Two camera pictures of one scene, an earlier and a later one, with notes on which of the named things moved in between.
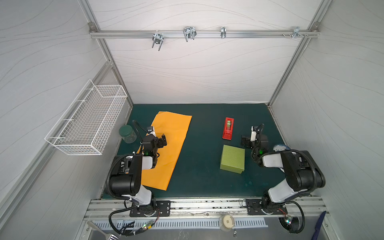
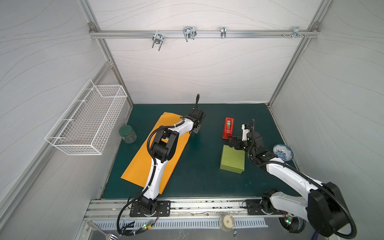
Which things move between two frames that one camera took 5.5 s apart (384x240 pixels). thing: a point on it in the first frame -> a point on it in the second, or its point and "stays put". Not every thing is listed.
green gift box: [233, 159] stays put
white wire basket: [87, 125] stays put
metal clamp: [223, 32] stays put
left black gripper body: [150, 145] -> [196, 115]
